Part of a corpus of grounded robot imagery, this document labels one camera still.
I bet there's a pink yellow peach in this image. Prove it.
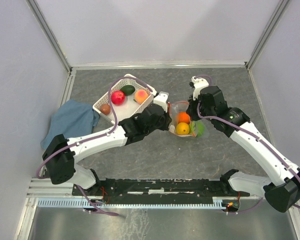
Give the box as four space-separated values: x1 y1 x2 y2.
134 89 149 105

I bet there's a purple cable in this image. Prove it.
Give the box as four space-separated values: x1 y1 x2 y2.
191 74 300 216
35 76 156 216

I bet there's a white perforated plastic basket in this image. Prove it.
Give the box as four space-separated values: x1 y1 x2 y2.
92 74 158 125

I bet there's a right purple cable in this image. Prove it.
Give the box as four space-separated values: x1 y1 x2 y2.
191 74 300 216

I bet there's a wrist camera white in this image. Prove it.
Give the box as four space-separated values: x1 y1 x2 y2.
189 74 212 100
153 91 169 113

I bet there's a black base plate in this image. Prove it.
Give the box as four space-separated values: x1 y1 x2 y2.
84 178 250 204

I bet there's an orange fruit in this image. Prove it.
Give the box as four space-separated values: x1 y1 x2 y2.
176 112 191 124

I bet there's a light blue cable duct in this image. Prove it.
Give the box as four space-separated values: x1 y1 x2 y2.
36 197 226 210

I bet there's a blue cloth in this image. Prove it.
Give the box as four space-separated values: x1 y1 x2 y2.
40 99 100 150

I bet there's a dark green avocado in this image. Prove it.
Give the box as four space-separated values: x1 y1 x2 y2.
120 84 136 96

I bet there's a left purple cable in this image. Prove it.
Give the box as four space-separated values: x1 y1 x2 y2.
35 76 156 216

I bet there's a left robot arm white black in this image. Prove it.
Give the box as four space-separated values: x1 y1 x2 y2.
42 103 172 195

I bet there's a yellow lemon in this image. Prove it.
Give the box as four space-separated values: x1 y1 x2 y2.
175 122 190 135

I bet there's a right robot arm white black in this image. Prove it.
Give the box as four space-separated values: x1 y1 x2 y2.
186 83 300 213

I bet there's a brown kiwi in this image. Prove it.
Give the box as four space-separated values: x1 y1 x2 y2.
99 103 111 116

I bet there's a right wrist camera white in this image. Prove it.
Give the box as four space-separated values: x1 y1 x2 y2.
189 74 212 100

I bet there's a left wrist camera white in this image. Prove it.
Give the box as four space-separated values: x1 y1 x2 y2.
153 91 169 113

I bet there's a green mini watermelon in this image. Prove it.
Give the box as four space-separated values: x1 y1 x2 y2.
192 120 206 138

